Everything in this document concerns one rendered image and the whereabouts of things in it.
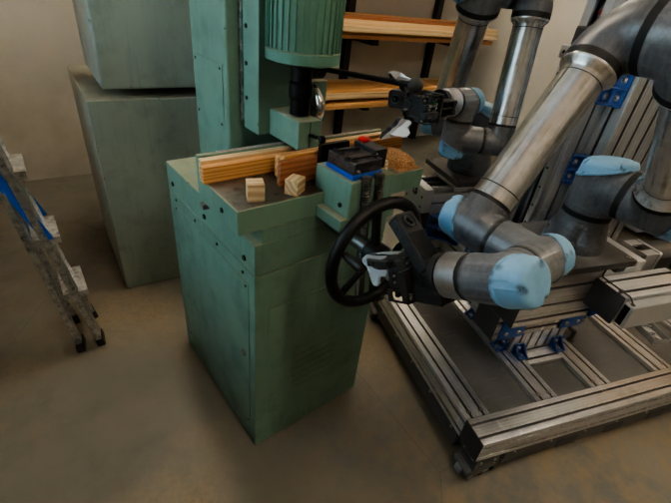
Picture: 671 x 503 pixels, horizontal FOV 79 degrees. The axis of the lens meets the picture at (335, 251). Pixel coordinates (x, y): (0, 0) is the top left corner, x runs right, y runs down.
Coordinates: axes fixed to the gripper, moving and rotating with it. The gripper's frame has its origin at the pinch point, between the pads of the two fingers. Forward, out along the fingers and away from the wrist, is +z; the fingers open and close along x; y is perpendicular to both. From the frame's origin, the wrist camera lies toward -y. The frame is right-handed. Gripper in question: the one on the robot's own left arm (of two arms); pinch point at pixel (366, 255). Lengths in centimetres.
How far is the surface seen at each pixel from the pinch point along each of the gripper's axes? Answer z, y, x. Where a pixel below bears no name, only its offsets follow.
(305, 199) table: 19.7, -13.1, -0.3
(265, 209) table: 19.4, -12.6, -11.1
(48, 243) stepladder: 101, -13, -52
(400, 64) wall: 232, -117, 258
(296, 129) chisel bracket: 25.1, -30.1, 3.9
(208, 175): 31.3, -22.4, -18.0
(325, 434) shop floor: 54, 70, 10
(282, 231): 22.9, -6.7, -6.3
